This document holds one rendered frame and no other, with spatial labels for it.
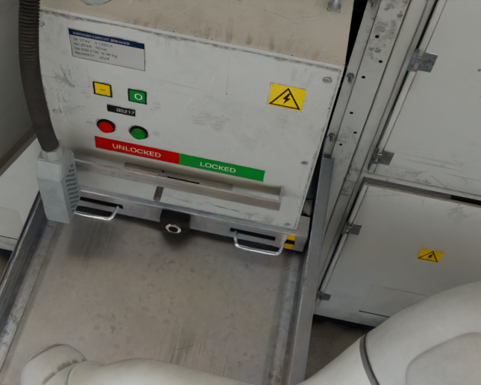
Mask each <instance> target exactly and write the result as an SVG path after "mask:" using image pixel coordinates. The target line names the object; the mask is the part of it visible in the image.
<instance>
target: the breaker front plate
mask: <svg viewBox="0 0 481 385"><path fill-rule="evenodd" d="M39 13H40V15H38V16H39V17H40V18H39V20H40V21H39V22H38V23H39V29H38V30H39V32H38V33H39V39H38V40H39V42H38V43H39V53H40V54H39V56H40V57H39V58H40V72H41V78H42V83H43V88H44V95H45V98H46V102H47V107H48V111H49V114H50V120H51V124H52V126H53V130H54V133H55V135H56V138H57V139H58V140H60V142H61V146H62V147H67V148H69V149H70V150H71V151H72V152H73V153H74V158H75V159H78V160H85V161H89V162H93V163H100V164H104V165H108V166H112V167H118V168H122V169H126V170H133V171H137V172H142V173H148V174H152V175H156V176H158V174H159V175H163V176H170V177H174V178H177V179H181V180H188V181H192V182H197V183H199V184H200V185H204V186H211V187H214V188H219V189H226V190H230V191H234V192H238V193H244V194H248V195H252V196H259V197H263V198H267V199H274V200H279V193H280V190H281V186H284V189H283V193H282V201H281V205H280V208H279V211H275V210H271V209H265V208H260V207H256V206H252V205H246V204H242V203H238V202H231V201H227V200H223V199H216V198H212V197H208V196H202V195H198V194H194V193H190V192H183V191H179V190H175V189H168V188H164V189H163V194H162V196H161V200H160V202H164V203H168V204H171V205H178V206H182V207H186V208H190V209H197V210H201V211H205V212H211V213H215V214H219V215H226V216H230V217H234V218H241V219H245V220H249V221H252V222H259V223H263V224H268V225H274V226H278V227H282V228H289V229H292V230H295V226H296V223H297V221H298V217H299V213H300V210H301V207H302V203H303V200H304V197H305V193H306V189H307V187H308V182H309V180H310V176H311V174H312V169H313V166H314V163H315V159H316V156H317V153H318V148H319V146H320V143H321V139H322V135H323V133H324V128H325V125H326V122H327V120H328V115H329V112H330V110H331V105H332V102H333V99H334V94H335V92H336V89H337V84H338V81H339V79H340V76H341V71H342V70H340V69H336V68H332V67H328V66H321V65H317V64H313V63H306V62H302V61H297V60H290V59H286V58H282V57H275V56H271V55H267V54H263V53H256V52H252V51H248V50H241V49H237V48H233V47H226V46H221V45H217V44H210V43H206V42H202V41H198V40H191V39H187V38H183V37H176V36H172V35H168V34H161V33H157V32H152V31H145V30H141V29H137V28H133V27H126V26H122V25H118V24H111V23H107V22H103V21H96V20H92V19H88V18H81V17H76V16H72V15H65V14H61V13H57V12H53V11H46V10H42V9H40V11H39ZM68 28H69V29H73V30H77V31H84V32H88V33H92V34H99V35H103V36H107V37H114V38H118V39H122V40H129V41H133V42H138V43H142V44H144V55H145V71H143V70H136V69H131V68H127V67H123V66H116V65H112V64H108V63H101V62H97V61H93V60H86V59H82V58H78V57H73V55H72V50H71V45H70V39H69V29H68ZM92 81H94V82H98V83H105V84H109V85H111V92H112V98H111V97H107V96H103V95H96V94H94V90H93V84H92ZM272 83H273V84H277V85H281V86H288V87H292V88H297V89H304V90H306V92H305V98H304V102H303V105H302V110H301V111H296V110H292V109H289V108H282V107H278V106H274V105H268V101H269V96H270V88H271V84H272ZM128 89H135V90H139V91H143V92H147V104H146V105H145V104H140V103H136V102H129V101H128ZM107 105H114V106H118V107H122V108H129V109H133V110H135V117H134V116H130V115H123V114H119V113H115V112H108V110H107ZM99 119H107V120H109V121H112V122H113V123H114V124H115V131H113V132H112V133H104V132H102V131H100V130H99V128H98V127H97V121H98V120H99ZM135 125H136V126H141V127H143V128H145V129H146V130H147V132H148V136H147V138H145V139H142V140H138V139H135V138H134V137H132V135H131V134H130V132H129V131H130V128H131V127H132V126H135ZM95 136H97V137H101V138H108V139H112V140H116V141H123V142H127V143H131V144H138V145H142V146H146V147H152V148H156V149H161V150H167V151H172V152H176V153H180V154H186V155H190V156H194V157H201V158H205V159H209V160H216V161H220V162H224V163H231V164H235V165H239V166H242V167H249V168H254V169H258V170H265V174H264V178H263V182H261V181H257V180H250V179H247V178H243V177H239V176H232V175H227V174H223V173H217V172H213V171H209V170H202V169H198V168H194V167H188V166H183V165H179V164H175V163H168V162H165V161H161V160H154V159H150V158H146V157H139V156H135V155H131V154H124V153H120V152H116V151H112V150H106V149H101V148H97V147H95ZM76 171H77V176H78V181H79V185H80V186H86V187H90V188H94V189H101V190H105V191H109V192H113V193H120V194H124V195H128V196H134V197H138V198H142V199H149V200H153V197H154V194H155V191H156V188H157V186H154V185H150V184H146V183H139V182H135V181H131V180H124V179H120V178H116V177H113V176H106V175H101V174H97V173H90V172H87V171H83V170H76ZM162 171H164V173H163V172H162ZM153 201H154V200H153Z"/></svg>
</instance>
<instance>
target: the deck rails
mask: <svg viewBox="0 0 481 385"><path fill-rule="evenodd" d="M325 144H326V138H325V139H324V143H323V146H322V149H321V153H320V155H318V159H317V162H316V164H315V169H314V172H313V175H312V179H311V182H310V185H309V188H308V192H307V195H306V198H308V199H312V200H313V203H312V207H313V211H312V214H311V215H310V223H309V228H308V230H310V235H309V240H308V241H306V242H305V246H304V249H303V251H294V250H291V249H290V251H289V259H288V264H287V269H286V278H285V283H284V287H283V292H282V300H281V305H280V310H279V318H278V323H277V328H276V337H275V341H274V346H273V355H272V360H271V365H270V373H269V378H268V383H267V385H290V379H291V373H292V364H293V358H294V353H295V343H296V338H297V333H298V327H299V317H300V312H301V307H302V297H303V292H304V286H305V277H306V271H307V266H308V256H309V251H310V246H311V240H312V231H313V225H314V220H315V210H316V205H317V199H318V190H319V184H320V179H321V169H322V164H323V159H324V149H325ZM58 224H59V222H56V221H52V220H49V219H47V217H46V214H45V211H44V205H43V202H42V198H41V196H40V198H39V200H38V203H37V205H36V208H35V210H34V213H33V215H32V217H31V220H30V222H29V224H28V226H27V229H26V231H25V233H24V237H23V238H22V240H21V243H20V245H19V248H18V250H17V253H16V255H15V258H14V260H13V262H12V264H11V267H10V269H9V272H8V274H7V277H6V278H5V282H4V283H3V285H2V288H1V291H0V372H1V369H2V366H3V364H4V362H5V359H6V356H7V354H8V351H9V348H10V347H11V343H12V341H13V338H14V336H15V333H16V331H17V329H18V326H19V323H20V321H21V318H22V316H23V313H24V310H25V308H26V305H27V302H28V300H29V298H30V296H31V293H32V290H33V288H34V284H35V283H36V280H37V277H38V275H39V272H40V269H41V268H42V265H43V262H44V259H45V257H46V255H47V252H48V250H49V247H50V244H51V242H52V240H53V236H54V234H55V232H56V229H57V226H58Z"/></svg>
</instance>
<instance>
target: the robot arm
mask: <svg viewBox="0 0 481 385"><path fill-rule="evenodd" d="M20 385H254V384H251V383H245V382H242V381H239V380H233V379H230V378H227V377H222V376H218V375H215V374H210V373H207V372H204V371H200V370H196V369H192V368H189V367H184V366H181V365H178V364H172V363H169V362H165V361H159V360H154V359H149V358H131V359H125V360H121V361H116V362H113V363H110V364H106V365H103V364H100V363H99V362H97V361H87V360H86V358H85V356H84V355H83V354H82V353H81V352H79V351H78V350H76V349H75V348H73V347H72V346H70V345H63V344H53V345H48V346H46V347H45V348H41V349H40V350H39V351H37V352H35V353H34V354H32V355H31V356H30V357H29V358H28V360H27V362H26V364H25V366H24V367H23V369H22V371H21V379H20ZM296 385H481V281H476V282H472V283H467V284H464V285H460V286H455V287H453V288H450V289H448V290H444V291H441V292H439V293H436V294H434V295H432V296H429V297H427V298H425V299H422V300H420V301H418V302H416V303H414V304H412V305H410V306H408V307H406V308H404V309H402V310H400V311H399V312H397V313H395V314H394V315H392V316H391V317H389V318H388V319H387V320H385V321H384V322H383V323H381V324H380V325H378V326H376V327H375V328H374V329H372V330H371V331H369V332H367V333H366V334H365V335H363V336H362V337H360V338H359V339H357V340H356V341H355V342H354V343H353V344H352V345H351V346H350V347H349V348H347V349H346V350H345V351H344V352H342V353H341V354H340V355H339V356H337V357H336V358H335V359H334V360H333V361H331V362H330V363H329V364H327V365H326V366H325V367H323V368H322V369H320V371H319V372H317V373H316V374H314V375H313V376H311V377H309V378H308V379H307V380H305V381H303V382H301V383H298V384H296Z"/></svg>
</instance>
